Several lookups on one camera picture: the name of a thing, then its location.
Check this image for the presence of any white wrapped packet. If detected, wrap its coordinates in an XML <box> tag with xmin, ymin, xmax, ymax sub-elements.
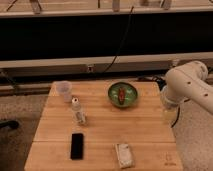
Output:
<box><xmin>115</xmin><ymin>143</ymin><xmax>134</xmax><ymax>169</ymax></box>

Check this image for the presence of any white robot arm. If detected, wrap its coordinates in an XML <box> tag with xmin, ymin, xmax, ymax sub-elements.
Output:
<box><xmin>160</xmin><ymin>61</ymin><xmax>213</xmax><ymax>127</ymax></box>

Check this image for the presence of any black hanging cable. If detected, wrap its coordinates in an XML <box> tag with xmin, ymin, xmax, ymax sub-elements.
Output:
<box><xmin>101</xmin><ymin>5</ymin><xmax>135</xmax><ymax>74</ymax></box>

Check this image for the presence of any black chair base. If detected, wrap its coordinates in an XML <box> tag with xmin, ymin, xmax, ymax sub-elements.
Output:
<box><xmin>0</xmin><ymin>120</ymin><xmax>19</xmax><ymax>129</ymax></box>

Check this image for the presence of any black smartphone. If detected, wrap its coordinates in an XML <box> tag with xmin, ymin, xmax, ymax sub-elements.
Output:
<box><xmin>70</xmin><ymin>133</ymin><xmax>84</xmax><ymax>160</ymax></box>

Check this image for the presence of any red chili pepper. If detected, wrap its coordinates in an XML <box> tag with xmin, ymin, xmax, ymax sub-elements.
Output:
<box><xmin>119</xmin><ymin>87</ymin><xmax>125</xmax><ymax>102</ymax></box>

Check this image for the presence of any blue object with cables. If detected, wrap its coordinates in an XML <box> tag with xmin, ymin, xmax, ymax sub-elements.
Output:
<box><xmin>138</xmin><ymin>75</ymin><xmax>168</xmax><ymax>91</ymax></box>

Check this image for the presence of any clear plastic cup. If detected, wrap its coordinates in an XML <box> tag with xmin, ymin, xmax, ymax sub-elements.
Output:
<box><xmin>55</xmin><ymin>81</ymin><xmax>72</xmax><ymax>103</ymax></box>

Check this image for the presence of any small clear plastic bottle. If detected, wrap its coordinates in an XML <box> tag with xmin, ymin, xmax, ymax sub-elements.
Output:
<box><xmin>72</xmin><ymin>98</ymin><xmax>86</xmax><ymax>125</ymax></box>

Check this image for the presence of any green bowl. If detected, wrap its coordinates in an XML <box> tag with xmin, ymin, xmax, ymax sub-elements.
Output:
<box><xmin>108</xmin><ymin>82</ymin><xmax>138</xmax><ymax>108</ymax></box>

